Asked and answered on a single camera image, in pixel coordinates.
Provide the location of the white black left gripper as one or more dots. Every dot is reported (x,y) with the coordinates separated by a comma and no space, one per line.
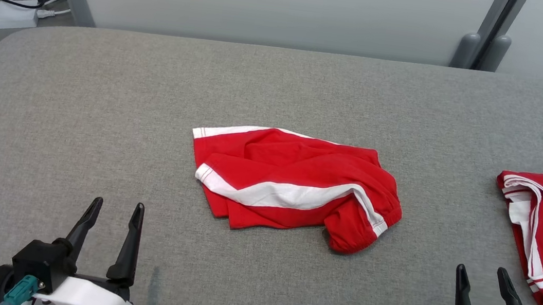
(82,300)

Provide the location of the red shorts with white stripes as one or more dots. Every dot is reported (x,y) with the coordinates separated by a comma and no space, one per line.
(290,165)

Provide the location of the white power strip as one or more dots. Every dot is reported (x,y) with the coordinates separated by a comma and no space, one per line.
(0,18)

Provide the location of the white partition panel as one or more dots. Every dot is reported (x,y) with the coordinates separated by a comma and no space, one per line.
(269,2)

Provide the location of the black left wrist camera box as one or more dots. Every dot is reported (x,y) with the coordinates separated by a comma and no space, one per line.
(43,262)

